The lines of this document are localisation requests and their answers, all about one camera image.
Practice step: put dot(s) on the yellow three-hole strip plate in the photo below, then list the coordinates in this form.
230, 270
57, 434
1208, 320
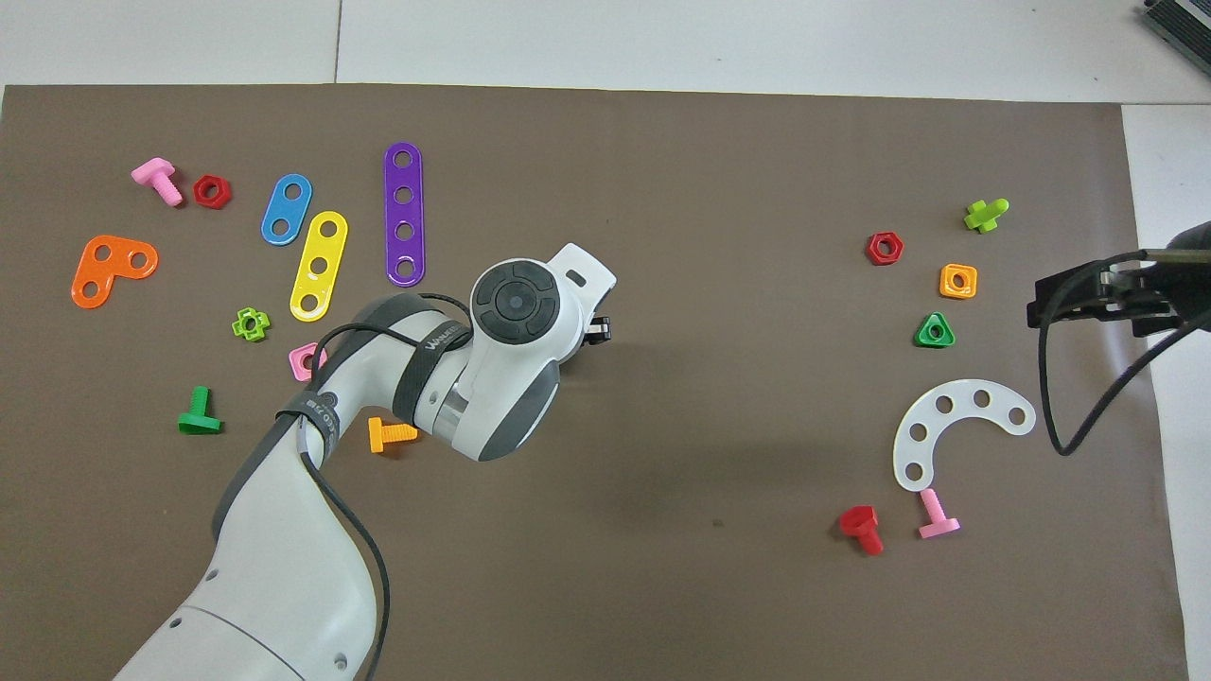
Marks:
324, 248

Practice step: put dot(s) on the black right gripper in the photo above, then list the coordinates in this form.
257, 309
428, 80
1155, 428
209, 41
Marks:
1135, 293

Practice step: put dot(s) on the pink plastic bolt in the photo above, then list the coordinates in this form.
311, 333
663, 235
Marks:
156, 173
937, 518

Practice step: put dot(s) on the red plastic bolt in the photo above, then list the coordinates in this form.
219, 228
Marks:
859, 520

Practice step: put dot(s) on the lime green plastic bolt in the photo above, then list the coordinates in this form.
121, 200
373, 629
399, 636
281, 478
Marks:
984, 216

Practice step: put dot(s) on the dark green plastic bolt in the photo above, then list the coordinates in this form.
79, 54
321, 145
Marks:
199, 407

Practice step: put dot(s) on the red hex nut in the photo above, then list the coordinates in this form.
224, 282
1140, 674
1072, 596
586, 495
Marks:
199, 192
871, 249

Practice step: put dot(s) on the lime green cross nut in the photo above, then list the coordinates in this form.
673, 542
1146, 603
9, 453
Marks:
236, 326

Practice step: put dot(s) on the orange square nut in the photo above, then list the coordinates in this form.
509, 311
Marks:
944, 284

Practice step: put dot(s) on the orange plastic bolt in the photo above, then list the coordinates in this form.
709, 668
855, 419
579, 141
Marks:
378, 435

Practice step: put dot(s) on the purple four-hole strip plate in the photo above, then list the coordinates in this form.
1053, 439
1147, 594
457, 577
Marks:
404, 213

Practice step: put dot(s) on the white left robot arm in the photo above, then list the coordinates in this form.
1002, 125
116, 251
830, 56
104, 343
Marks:
284, 586

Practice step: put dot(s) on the pink square nut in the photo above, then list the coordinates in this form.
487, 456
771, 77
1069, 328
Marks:
298, 367

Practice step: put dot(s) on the blue two-hole strip plate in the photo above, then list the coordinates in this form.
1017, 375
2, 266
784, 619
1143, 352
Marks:
286, 210

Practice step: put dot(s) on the orange three-hole corner plate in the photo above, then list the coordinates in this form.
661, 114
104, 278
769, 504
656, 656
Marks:
120, 255

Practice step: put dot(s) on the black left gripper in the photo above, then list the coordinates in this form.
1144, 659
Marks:
599, 331

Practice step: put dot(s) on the dark grey ribbed device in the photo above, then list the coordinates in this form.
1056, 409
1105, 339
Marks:
1183, 24

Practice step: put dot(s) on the brown table mat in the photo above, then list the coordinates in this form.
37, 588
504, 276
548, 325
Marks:
662, 189

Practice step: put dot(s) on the green triangle nut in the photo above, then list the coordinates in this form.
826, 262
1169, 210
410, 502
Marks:
922, 340

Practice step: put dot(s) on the white curved perforated plate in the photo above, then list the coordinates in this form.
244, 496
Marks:
962, 397

